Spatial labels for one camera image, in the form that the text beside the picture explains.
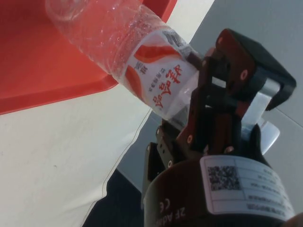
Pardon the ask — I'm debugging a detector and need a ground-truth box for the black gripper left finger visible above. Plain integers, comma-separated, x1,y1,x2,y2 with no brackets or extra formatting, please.
141,118,190,204

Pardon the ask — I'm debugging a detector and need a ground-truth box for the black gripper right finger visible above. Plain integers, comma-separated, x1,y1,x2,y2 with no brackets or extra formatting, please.
177,28,297,156

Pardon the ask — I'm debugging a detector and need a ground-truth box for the clear plastic bottle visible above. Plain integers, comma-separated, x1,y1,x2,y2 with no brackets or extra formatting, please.
45,0,281,155

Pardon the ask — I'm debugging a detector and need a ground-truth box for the red plastic tray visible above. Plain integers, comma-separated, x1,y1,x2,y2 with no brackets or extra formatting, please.
0,0,178,117

